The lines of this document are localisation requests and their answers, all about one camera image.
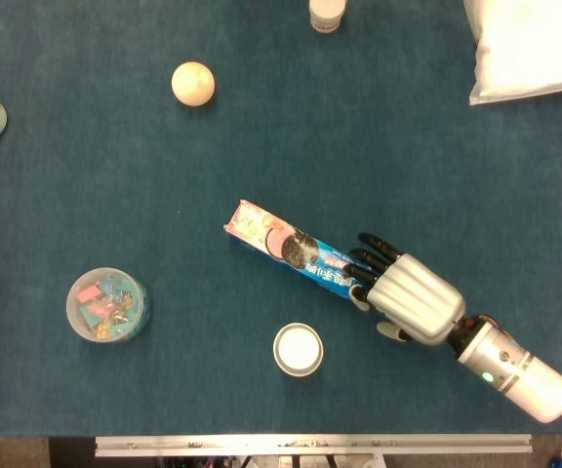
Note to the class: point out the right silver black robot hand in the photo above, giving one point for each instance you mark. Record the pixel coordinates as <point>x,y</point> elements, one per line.
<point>417,302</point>

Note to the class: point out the blue cookie box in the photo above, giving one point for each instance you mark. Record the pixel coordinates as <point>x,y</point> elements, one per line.
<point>291,246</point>

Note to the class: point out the upturned white paper cup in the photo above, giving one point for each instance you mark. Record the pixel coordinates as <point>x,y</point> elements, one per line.
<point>298,349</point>

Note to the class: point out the blue felt table cover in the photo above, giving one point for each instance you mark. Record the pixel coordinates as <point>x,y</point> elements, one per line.
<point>408,170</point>

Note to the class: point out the small blue object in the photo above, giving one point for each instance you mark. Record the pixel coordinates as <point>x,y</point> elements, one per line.
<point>555,463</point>

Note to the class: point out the white pillow bag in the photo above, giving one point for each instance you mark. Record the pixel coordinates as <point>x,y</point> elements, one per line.
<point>530,49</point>

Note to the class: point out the small white red-label jar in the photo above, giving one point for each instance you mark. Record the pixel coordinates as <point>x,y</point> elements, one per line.
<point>327,14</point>

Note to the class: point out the clear tub of binder clips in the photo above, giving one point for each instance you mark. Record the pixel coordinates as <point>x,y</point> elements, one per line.
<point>108,322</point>

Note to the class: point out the cream ball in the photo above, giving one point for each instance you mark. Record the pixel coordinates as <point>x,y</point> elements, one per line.
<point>193,83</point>

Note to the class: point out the pink binder clip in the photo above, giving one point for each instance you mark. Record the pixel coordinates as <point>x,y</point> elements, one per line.
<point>87,294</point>

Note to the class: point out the aluminium rail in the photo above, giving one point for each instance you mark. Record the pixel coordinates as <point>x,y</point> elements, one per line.
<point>310,444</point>

